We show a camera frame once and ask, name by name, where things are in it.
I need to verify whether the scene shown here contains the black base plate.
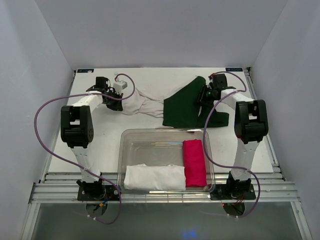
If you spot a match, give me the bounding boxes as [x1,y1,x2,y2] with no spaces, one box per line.
[76,185,120,202]
[210,184,256,201]

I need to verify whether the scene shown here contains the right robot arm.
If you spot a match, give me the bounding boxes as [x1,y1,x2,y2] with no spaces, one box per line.
[197,71,269,200]

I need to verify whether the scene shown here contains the clear plastic bin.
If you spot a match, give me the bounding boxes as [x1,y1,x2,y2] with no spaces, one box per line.
[117,128,216,194]

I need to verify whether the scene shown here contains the rolled white t-shirt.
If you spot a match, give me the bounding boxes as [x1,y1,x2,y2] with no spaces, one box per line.
[123,164,186,191]

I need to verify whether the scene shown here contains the blue corner label right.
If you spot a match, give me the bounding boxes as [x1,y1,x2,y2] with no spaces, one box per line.
[225,67,243,72]

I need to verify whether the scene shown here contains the blue corner label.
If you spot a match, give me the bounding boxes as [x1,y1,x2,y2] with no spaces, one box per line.
[76,68,94,73]
[225,67,243,72]

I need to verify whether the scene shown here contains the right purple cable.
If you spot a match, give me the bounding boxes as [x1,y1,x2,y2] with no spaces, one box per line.
[201,71,263,219]

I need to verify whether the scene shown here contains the aluminium frame rails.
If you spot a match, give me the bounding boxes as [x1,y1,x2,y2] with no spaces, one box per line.
[22,67,312,240]

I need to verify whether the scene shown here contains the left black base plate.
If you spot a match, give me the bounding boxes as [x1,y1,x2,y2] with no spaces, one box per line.
[76,185,120,202]

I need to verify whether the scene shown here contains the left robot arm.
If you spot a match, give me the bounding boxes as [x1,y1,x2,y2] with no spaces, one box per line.
[60,76,128,200]

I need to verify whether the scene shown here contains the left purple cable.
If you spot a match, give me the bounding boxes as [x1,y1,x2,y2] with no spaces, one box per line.
[34,73,136,225]

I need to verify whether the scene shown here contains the purple cable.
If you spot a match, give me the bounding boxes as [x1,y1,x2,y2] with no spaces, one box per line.
[201,71,263,219]
[34,73,136,225]

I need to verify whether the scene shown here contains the blue corner label left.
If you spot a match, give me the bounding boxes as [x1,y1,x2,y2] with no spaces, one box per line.
[76,68,94,73]

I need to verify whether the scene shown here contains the rolled pink t-shirt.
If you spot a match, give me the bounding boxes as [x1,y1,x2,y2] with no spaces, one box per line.
[182,139,207,188]

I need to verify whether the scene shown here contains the white and green t-shirt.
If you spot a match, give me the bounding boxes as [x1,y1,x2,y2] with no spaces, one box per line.
[121,74,231,128]

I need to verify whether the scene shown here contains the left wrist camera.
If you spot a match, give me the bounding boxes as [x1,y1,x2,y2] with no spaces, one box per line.
[112,80,128,92]

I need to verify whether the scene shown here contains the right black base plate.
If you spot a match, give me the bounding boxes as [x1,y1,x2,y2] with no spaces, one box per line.
[210,184,256,201]

